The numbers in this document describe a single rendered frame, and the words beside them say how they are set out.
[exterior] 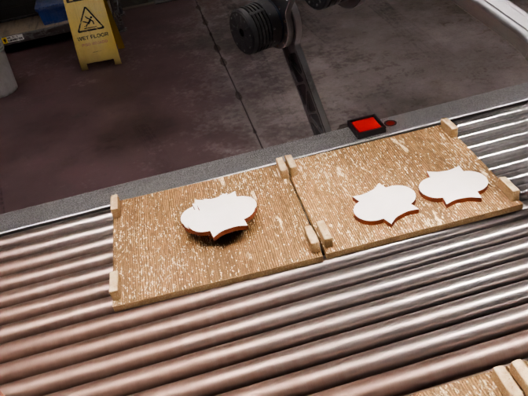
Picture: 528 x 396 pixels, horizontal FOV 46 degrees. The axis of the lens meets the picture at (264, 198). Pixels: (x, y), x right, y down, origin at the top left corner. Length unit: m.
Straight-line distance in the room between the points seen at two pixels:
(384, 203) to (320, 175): 0.19
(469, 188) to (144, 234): 0.69
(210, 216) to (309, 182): 0.26
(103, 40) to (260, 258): 3.69
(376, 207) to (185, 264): 0.41
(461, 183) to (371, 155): 0.23
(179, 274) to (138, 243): 0.15
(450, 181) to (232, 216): 0.47
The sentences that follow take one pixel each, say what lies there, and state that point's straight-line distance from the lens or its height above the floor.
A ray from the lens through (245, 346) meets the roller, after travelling 1.09.
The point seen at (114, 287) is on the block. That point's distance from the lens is 1.21.
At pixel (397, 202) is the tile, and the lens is 1.30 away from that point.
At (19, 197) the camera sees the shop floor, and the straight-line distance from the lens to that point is 3.53.
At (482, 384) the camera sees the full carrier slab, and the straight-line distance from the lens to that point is 1.01.
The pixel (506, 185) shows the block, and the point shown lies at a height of 0.96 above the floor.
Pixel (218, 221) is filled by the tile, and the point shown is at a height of 0.98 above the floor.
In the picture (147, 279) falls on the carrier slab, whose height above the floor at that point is 0.94.
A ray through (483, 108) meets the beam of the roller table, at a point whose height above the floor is 0.91.
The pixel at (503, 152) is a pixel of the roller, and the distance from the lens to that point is 1.52.
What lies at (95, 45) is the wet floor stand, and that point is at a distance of 4.78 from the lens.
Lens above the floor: 1.74
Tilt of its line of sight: 36 degrees down
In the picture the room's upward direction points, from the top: 10 degrees counter-clockwise
